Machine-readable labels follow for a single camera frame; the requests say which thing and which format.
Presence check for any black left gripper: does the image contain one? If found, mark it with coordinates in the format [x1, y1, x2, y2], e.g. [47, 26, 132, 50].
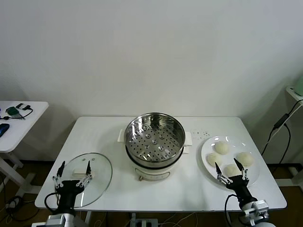
[52, 160, 93, 215]

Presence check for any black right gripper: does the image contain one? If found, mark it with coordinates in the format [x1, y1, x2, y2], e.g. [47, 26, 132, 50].
[214, 157, 258, 206]

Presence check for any white steamed baozi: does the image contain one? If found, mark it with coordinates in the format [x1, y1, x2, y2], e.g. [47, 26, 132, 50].
[223, 164, 242, 178]
[214, 141, 230, 156]
[236, 152, 255, 167]
[207, 152, 223, 168]

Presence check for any glass lid with cream handle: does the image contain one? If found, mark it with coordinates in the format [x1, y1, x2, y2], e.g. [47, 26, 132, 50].
[55, 152, 113, 209]

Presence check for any stainless steel steamer basket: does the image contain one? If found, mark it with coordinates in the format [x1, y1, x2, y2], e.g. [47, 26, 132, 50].
[124, 113, 186, 164]

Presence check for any white round plate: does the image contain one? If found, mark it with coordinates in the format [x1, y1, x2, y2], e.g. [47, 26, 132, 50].
[201, 135, 260, 189]

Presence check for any white table leg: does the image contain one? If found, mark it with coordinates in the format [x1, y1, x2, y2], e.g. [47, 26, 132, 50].
[80, 211, 93, 227]
[222, 211, 232, 227]

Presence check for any white side table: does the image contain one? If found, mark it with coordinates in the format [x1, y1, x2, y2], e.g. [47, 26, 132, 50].
[0, 101, 49, 197]

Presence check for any white electric cooker pot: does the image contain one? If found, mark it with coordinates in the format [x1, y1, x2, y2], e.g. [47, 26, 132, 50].
[117, 129, 194, 182]

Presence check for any white power strip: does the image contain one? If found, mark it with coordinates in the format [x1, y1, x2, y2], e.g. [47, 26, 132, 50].
[131, 212, 159, 227]

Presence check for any blue computer mouse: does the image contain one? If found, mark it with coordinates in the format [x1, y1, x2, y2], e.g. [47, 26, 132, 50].
[0, 123, 10, 138]

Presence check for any white shelf stand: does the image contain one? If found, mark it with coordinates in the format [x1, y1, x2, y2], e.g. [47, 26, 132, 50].
[285, 86, 303, 187]

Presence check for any pale green appliance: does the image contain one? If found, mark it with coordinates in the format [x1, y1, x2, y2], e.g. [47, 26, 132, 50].
[293, 74, 303, 96]

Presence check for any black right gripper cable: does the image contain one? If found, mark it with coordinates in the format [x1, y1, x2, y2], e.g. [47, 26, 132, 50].
[223, 193, 242, 227]

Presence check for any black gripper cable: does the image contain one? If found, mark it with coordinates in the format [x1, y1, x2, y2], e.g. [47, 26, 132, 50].
[223, 193, 242, 227]
[44, 192, 60, 213]

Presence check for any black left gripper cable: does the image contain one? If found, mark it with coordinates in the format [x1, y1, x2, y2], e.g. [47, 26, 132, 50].
[44, 192, 60, 213]

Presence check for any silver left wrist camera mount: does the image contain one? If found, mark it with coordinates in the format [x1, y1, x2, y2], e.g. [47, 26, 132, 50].
[45, 214, 67, 227]

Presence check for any black floor cable coil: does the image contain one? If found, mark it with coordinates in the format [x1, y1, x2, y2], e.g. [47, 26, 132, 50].
[4, 195, 40, 222]

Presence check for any black power adapter cable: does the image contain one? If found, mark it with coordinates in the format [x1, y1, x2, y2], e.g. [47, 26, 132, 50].
[260, 99, 303, 175]

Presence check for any thin black cable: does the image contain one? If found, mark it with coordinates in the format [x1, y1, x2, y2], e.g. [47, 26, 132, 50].
[0, 107, 33, 120]

